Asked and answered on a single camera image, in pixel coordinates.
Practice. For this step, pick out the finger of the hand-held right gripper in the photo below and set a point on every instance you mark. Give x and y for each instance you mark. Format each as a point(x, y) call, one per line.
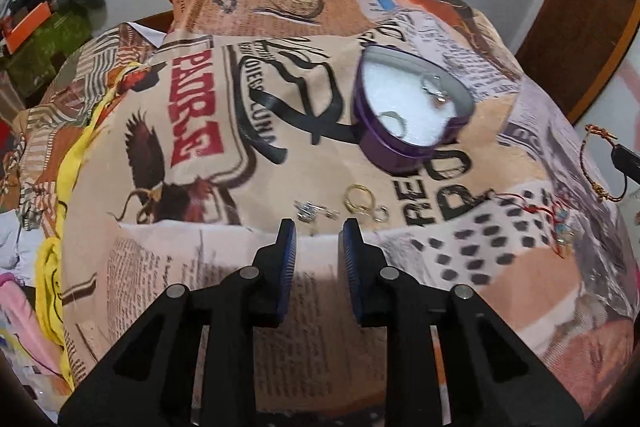
point(629, 163)

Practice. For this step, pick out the yellow cloth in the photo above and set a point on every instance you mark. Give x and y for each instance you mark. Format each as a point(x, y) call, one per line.
point(70, 167)

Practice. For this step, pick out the orange box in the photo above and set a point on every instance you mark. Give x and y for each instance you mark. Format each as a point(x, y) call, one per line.
point(30, 24)

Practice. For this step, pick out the silver earring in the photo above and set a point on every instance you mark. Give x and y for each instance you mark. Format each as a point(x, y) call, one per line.
point(439, 97)

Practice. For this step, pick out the purple heart-shaped tin box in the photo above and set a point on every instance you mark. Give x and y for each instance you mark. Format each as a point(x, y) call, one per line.
point(372, 144)

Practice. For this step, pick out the pink cloth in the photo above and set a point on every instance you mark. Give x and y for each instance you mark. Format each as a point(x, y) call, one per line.
point(22, 317)

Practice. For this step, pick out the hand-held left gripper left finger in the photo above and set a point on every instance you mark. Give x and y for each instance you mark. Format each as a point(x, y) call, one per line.
point(288, 249)

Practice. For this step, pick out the printed blanket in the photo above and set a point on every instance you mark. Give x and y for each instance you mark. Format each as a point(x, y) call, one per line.
point(200, 257)

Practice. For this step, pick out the brown wooden door frame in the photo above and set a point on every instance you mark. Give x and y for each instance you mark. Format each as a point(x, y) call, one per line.
point(585, 7)

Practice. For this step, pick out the green patterned cushion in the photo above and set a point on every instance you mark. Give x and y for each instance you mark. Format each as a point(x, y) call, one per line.
point(47, 39)

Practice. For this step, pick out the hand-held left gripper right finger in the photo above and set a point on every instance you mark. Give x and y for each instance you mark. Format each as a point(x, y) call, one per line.
point(346, 252)

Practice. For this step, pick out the silver charm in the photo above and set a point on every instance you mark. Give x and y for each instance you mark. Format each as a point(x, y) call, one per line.
point(306, 210)

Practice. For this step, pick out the white cloth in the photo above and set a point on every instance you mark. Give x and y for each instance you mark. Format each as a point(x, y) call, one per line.
point(17, 239)

